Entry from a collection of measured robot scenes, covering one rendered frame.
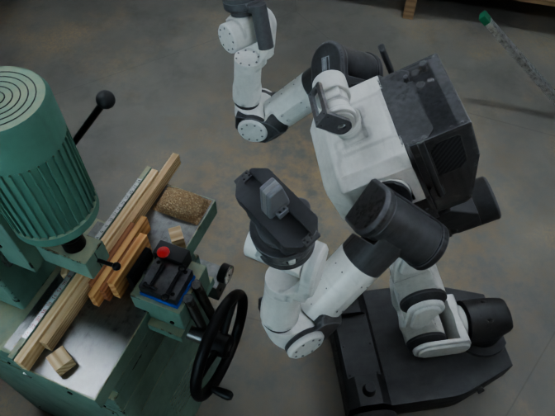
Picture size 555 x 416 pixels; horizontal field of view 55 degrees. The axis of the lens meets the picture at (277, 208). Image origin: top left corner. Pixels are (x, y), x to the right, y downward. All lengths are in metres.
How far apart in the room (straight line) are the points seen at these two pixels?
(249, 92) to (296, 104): 0.12
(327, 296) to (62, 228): 0.52
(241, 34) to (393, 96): 0.35
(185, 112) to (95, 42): 0.90
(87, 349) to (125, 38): 2.65
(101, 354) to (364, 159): 0.75
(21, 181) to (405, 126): 0.69
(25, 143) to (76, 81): 2.53
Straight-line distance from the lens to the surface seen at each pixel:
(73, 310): 1.38
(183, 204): 1.47
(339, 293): 0.99
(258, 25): 1.18
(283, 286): 0.89
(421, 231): 0.95
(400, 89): 1.10
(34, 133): 0.94
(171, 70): 3.39
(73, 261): 1.27
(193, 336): 1.39
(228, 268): 1.62
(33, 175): 0.99
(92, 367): 1.33
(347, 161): 1.03
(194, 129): 2.99
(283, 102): 1.31
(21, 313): 1.58
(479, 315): 2.04
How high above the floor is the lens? 2.09
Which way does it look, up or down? 53 degrees down
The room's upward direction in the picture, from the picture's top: straight up
